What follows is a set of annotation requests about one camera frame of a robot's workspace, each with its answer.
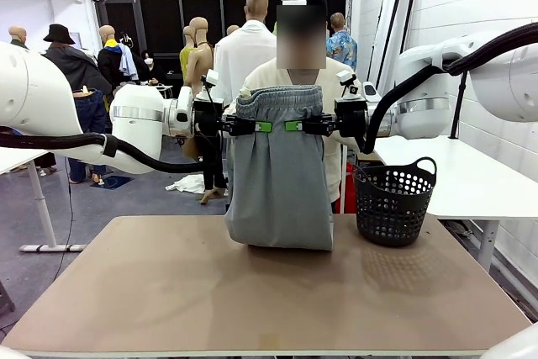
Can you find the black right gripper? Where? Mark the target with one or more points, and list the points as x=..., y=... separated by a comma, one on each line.
x=351, y=119

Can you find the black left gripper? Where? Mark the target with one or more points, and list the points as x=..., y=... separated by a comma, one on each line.
x=208, y=119

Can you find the grey training pants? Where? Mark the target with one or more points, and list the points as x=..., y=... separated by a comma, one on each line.
x=277, y=186

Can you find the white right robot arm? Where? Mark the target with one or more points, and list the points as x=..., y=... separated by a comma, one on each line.
x=424, y=119

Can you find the person's left forearm cream sleeve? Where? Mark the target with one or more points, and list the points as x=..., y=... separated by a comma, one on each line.
x=346, y=142

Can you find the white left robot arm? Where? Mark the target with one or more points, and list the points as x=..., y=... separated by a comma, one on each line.
x=134, y=123

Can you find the person in cream cardigan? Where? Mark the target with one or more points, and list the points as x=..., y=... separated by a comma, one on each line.
x=260, y=77

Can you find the brown paper bag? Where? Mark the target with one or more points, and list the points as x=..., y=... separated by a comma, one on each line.
x=191, y=149

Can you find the white metal bar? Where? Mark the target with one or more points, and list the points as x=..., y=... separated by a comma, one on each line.
x=343, y=182

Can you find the red box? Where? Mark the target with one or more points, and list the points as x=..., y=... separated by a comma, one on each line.
x=351, y=191

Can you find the bald mannequin white shirt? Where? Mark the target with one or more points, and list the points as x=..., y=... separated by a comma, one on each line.
x=244, y=52

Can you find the bare beige mannequin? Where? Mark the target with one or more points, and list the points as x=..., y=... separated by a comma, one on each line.
x=199, y=60

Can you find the white cloth on floor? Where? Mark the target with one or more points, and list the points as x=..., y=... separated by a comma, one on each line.
x=187, y=184

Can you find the mannequin blue floral shirt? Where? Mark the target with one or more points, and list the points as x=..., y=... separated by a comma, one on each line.
x=342, y=48

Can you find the small white side table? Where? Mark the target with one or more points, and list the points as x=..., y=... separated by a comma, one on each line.
x=166, y=88

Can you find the mannequin yellow green dress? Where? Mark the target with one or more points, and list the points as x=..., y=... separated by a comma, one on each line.
x=186, y=58

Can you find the small beige mannequin head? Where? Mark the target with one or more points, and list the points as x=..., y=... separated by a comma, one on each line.
x=232, y=30

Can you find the light green hat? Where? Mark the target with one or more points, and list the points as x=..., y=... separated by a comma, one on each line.
x=275, y=29

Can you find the seated person with face mask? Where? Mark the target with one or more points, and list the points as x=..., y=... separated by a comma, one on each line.
x=152, y=69

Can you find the dark grey perforated basket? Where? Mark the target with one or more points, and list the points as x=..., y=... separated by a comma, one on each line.
x=391, y=216

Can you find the black framed white panel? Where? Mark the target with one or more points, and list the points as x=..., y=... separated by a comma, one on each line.
x=402, y=10
x=387, y=18

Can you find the light blue hanging shirt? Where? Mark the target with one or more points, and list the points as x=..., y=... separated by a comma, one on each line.
x=128, y=62

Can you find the black gridded window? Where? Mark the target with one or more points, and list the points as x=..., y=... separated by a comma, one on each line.
x=159, y=18

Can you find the dark blue floor mat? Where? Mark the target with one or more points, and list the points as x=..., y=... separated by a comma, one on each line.
x=117, y=181

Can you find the black stand pole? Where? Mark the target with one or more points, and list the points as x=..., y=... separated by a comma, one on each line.
x=459, y=102

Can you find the mannequin black jacket yellow scarf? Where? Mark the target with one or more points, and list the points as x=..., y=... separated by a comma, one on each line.
x=110, y=64

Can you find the blue jeans on mannequin legs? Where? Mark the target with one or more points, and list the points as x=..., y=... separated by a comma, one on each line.
x=88, y=123

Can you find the white table with square leg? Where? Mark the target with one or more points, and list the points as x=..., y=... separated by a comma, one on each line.
x=462, y=182

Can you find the figure in black bucket hat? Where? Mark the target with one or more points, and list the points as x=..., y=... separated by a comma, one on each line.
x=71, y=64

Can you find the white table with round leg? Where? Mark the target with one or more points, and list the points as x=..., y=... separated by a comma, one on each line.
x=40, y=199

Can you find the mannequin head green collar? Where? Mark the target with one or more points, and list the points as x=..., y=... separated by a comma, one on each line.
x=17, y=34

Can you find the black folding stand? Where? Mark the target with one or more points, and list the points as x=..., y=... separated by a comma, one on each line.
x=5, y=300

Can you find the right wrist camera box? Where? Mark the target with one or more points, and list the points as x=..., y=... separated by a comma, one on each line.
x=346, y=78

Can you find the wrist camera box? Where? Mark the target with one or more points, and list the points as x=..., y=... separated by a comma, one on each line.
x=211, y=77
x=346, y=78

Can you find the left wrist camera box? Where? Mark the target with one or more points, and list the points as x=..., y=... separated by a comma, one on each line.
x=211, y=77

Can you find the white wall board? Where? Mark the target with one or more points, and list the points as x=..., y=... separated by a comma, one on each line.
x=76, y=39

